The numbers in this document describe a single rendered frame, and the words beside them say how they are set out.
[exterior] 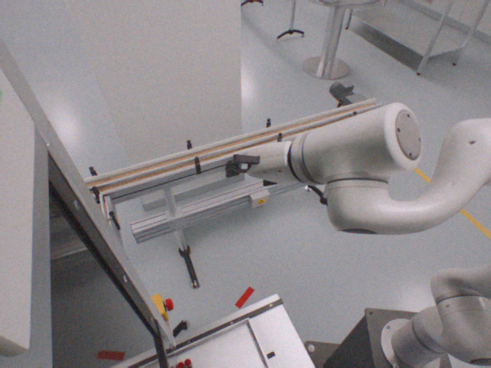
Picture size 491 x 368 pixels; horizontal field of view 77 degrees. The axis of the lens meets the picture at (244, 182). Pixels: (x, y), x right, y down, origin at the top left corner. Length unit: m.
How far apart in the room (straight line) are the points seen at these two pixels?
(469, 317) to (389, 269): 1.56
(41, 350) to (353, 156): 0.35
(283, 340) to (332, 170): 0.87
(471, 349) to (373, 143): 0.67
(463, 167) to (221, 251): 2.02
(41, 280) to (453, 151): 0.47
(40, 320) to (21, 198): 0.08
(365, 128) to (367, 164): 0.04
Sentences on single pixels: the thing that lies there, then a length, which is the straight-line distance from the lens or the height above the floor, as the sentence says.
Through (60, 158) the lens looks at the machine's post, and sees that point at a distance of 0.45.
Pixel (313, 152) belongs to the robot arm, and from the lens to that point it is 0.44.
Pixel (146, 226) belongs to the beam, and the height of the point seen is 0.55.
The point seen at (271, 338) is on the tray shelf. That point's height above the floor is 0.88.
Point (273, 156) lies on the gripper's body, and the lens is 0.49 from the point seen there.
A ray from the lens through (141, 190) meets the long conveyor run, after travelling 1.60.
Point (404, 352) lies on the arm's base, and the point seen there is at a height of 0.93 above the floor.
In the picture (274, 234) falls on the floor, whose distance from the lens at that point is 2.42.
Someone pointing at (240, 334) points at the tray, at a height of 0.88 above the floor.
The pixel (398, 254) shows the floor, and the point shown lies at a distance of 2.58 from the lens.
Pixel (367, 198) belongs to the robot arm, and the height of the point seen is 1.75.
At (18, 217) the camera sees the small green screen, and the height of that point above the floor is 1.88.
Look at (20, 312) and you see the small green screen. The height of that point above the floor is 1.87.
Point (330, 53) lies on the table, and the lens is 4.28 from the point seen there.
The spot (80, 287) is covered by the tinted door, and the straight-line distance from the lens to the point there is 0.40.
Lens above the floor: 2.04
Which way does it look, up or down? 48 degrees down
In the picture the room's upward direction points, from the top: straight up
